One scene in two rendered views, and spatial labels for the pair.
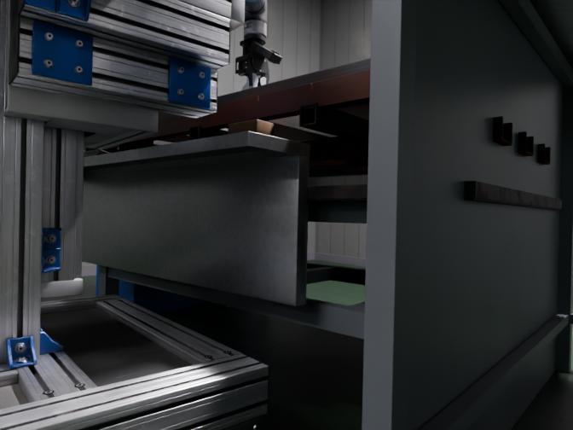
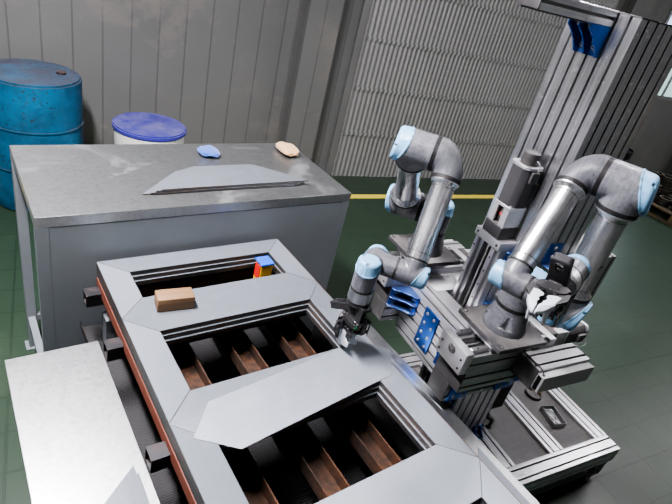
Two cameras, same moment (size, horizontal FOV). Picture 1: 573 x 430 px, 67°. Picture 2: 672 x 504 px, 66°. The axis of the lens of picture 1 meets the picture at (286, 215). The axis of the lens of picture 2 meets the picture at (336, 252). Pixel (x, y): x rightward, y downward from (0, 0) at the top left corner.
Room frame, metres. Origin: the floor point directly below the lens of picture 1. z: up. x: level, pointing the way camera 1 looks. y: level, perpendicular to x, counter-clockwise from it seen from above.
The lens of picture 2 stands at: (2.76, 0.18, 2.01)
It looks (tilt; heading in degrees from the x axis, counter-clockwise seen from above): 30 degrees down; 187
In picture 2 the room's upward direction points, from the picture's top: 15 degrees clockwise
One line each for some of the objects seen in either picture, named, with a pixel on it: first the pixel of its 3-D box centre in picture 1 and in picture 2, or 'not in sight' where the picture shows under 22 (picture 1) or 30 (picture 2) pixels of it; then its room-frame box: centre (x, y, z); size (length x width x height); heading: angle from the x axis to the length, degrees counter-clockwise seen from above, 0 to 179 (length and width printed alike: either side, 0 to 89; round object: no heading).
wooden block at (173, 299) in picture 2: not in sight; (174, 299); (1.47, -0.47, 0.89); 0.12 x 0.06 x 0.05; 131
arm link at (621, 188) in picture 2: not in sight; (592, 251); (1.25, 0.73, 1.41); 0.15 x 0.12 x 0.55; 66
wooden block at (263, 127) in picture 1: (251, 133); not in sight; (1.04, 0.09, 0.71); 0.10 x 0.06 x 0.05; 49
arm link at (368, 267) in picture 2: (255, 7); (366, 273); (1.38, 0.12, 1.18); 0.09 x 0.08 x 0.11; 176
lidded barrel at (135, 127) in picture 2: not in sight; (148, 164); (-0.55, -1.78, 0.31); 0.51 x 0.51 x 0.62
